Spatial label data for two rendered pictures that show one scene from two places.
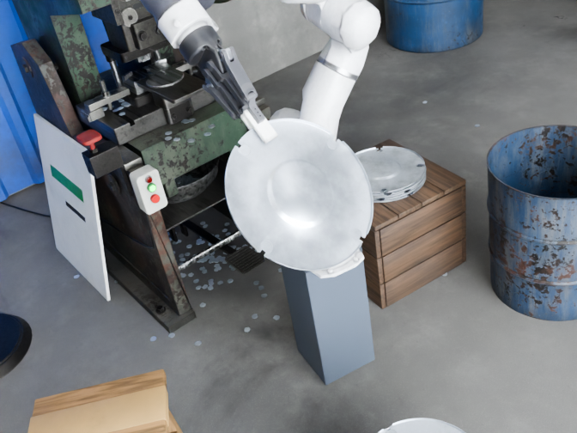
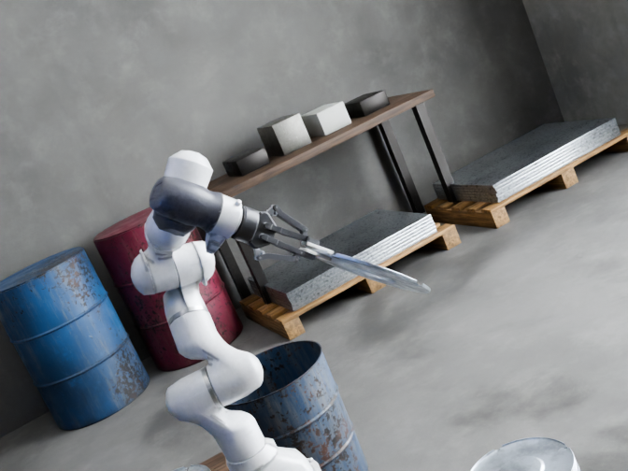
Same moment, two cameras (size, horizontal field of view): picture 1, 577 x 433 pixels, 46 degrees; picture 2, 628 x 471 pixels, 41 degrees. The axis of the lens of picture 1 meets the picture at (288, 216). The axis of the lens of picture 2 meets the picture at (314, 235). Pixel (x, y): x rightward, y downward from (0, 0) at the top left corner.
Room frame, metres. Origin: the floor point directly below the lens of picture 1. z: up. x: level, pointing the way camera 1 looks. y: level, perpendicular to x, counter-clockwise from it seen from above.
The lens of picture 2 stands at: (0.66, 1.77, 1.50)
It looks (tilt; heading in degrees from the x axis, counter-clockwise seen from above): 13 degrees down; 284
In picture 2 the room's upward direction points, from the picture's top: 24 degrees counter-clockwise
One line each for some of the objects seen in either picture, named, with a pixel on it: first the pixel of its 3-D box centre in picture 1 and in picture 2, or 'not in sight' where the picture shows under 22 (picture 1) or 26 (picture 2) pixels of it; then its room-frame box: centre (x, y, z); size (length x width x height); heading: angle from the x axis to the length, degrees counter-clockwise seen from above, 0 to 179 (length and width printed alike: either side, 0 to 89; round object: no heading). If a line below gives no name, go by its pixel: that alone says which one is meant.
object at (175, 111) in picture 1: (177, 100); not in sight; (2.05, 0.28, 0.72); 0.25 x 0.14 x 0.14; 33
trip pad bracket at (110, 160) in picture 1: (108, 173); not in sight; (1.84, 0.52, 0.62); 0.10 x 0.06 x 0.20; 123
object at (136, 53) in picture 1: (138, 46); not in sight; (2.20, 0.38, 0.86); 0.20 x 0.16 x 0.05; 123
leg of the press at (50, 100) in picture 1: (88, 174); not in sight; (2.17, 0.68, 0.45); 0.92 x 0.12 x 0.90; 33
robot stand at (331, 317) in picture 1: (327, 302); not in sight; (1.51, -0.07, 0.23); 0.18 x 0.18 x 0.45; 22
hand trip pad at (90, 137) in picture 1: (92, 146); not in sight; (1.83, 0.53, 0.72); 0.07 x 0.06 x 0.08; 33
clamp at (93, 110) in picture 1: (103, 95); not in sight; (2.11, 0.52, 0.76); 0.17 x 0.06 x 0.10; 123
